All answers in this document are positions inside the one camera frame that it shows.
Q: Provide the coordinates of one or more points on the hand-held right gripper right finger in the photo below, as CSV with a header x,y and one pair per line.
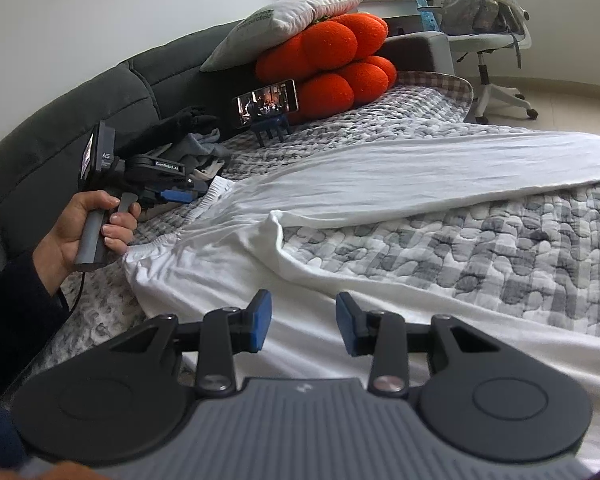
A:
x,y
347,325

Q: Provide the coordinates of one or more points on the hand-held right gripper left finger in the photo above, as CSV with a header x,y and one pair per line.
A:
x,y
261,322

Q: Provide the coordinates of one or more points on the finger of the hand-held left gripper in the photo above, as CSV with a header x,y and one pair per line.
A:
x,y
180,196

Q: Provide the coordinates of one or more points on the white pants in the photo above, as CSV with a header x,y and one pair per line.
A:
x,y
380,170

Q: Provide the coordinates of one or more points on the person's left forearm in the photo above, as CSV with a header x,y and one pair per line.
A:
x,y
15,320

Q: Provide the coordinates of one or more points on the person's left hand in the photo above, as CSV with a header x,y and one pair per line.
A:
x,y
65,230

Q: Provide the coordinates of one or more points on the black folded garment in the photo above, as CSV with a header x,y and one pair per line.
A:
x,y
180,122

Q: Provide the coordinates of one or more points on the grey sofa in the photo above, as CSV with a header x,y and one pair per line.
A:
x,y
55,120

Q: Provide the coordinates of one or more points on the blue phone stand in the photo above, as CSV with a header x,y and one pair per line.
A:
x,y
270,127

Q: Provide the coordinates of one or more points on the smartphone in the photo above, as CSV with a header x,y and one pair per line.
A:
x,y
265,102

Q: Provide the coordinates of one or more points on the grey checked quilt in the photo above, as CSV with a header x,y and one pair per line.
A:
x,y
480,250

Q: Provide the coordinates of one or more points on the white pillow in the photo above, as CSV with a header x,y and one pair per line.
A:
x,y
280,20

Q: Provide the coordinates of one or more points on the orange pumpkin cushion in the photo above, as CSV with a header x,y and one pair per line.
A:
x,y
330,50

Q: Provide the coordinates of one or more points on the brown checked sheet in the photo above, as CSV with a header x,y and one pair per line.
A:
x,y
445,90

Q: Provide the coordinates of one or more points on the blue patterned container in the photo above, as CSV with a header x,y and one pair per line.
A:
x,y
427,15

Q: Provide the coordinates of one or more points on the grey office chair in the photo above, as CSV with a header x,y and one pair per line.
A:
x,y
480,40

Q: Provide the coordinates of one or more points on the grey backpack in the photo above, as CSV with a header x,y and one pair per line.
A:
x,y
465,5

